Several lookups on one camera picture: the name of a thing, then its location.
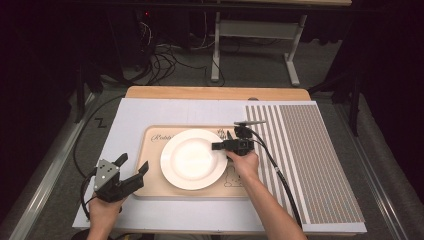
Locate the metal floor rail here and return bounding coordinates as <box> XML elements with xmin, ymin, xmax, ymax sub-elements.
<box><xmin>6</xmin><ymin>93</ymin><xmax>98</xmax><ymax>240</ymax></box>
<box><xmin>333</xmin><ymin>99</ymin><xmax>403</xmax><ymax>240</ymax></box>

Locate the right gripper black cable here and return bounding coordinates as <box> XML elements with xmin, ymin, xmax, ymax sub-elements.
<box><xmin>248</xmin><ymin>128</ymin><xmax>303</xmax><ymax>229</ymax></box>

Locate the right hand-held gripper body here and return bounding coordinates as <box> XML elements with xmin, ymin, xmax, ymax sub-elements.
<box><xmin>229</xmin><ymin>120</ymin><xmax>267</xmax><ymax>157</ymax></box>

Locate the person's right hand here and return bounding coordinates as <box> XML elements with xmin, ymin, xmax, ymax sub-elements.
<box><xmin>225</xmin><ymin>149</ymin><xmax>260</xmax><ymax>183</ymax></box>

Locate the white metal stand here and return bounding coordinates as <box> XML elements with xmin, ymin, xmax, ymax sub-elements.
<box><xmin>210</xmin><ymin>11</ymin><xmax>309</xmax><ymax>88</ymax></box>

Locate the person's left hand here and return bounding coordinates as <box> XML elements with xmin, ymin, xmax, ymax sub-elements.
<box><xmin>88</xmin><ymin>195</ymin><xmax>126</xmax><ymax>231</ymax></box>

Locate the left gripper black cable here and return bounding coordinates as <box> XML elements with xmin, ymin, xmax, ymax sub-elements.
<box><xmin>73</xmin><ymin>95</ymin><xmax>126</xmax><ymax>221</ymax></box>

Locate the black stand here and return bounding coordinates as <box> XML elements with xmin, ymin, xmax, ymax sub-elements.
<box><xmin>308</xmin><ymin>71</ymin><xmax>363</xmax><ymax>138</ymax></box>
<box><xmin>74</xmin><ymin>63</ymin><xmax>104</xmax><ymax>124</ymax></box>

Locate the beige tray with rabbit print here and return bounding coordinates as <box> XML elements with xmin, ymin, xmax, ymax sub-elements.
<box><xmin>133</xmin><ymin>124</ymin><xmax>258</xmax><ymax>200</ymax></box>

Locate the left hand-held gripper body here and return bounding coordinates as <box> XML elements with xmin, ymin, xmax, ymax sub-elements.
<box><xmin>93</xmin><ymin>158</ymin><xmax>146</xmax><ymax>203</ymax></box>

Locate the bundle of floor cables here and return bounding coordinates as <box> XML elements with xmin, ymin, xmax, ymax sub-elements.
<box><xmin>133</xmin><ymin>19</ymin><xmax>228</xmax><ymax>88</ymax></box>

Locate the white round plate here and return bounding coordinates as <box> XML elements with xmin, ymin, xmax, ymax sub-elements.
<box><xmin>159</xmin><ymin>128</ymin><xmax>229</xmax><ymax>191</ymax></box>

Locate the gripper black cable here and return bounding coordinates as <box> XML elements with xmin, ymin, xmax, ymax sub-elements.
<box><xmin>73</xmin><ymin>95</ymin><xmax>126</xmax><ymax>221</ymax></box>
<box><xmin>248</xmin><ymin>128</ymin><xmax>303</xmax><ymax>229</ymax></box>

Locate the grey striped placemat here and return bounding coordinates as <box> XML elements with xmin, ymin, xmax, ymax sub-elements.
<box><xmin>244</xmin><ymin>103</ymin><xmax>366</xmax><ymax>225</ymax></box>

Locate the striped white placemat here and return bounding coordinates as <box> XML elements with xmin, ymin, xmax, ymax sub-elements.
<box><xmin>72</xmin><ymin>97</ymin><xmax>368</xmax><ymax>234</ymax></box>

